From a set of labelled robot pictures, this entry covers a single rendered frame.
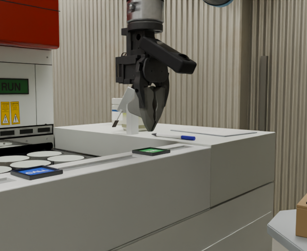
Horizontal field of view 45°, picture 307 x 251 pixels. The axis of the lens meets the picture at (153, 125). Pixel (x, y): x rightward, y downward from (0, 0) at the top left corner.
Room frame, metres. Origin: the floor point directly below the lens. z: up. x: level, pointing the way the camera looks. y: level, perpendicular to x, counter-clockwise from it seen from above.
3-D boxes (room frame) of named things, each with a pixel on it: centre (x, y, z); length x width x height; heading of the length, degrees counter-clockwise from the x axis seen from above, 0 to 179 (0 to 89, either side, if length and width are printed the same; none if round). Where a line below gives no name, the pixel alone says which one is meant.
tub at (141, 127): (1.15, 0.05, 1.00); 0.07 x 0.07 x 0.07; 40
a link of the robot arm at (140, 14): (0.75, 0.02, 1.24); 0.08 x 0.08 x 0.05
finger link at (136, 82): (0.73, 0.02, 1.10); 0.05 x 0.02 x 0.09; 139
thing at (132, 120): (1.05, 0.07, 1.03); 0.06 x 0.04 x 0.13; 49
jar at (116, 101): (1.35, 0.12, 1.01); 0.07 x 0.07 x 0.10
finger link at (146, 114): (0.75, 0.03, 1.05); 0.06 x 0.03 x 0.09; 49
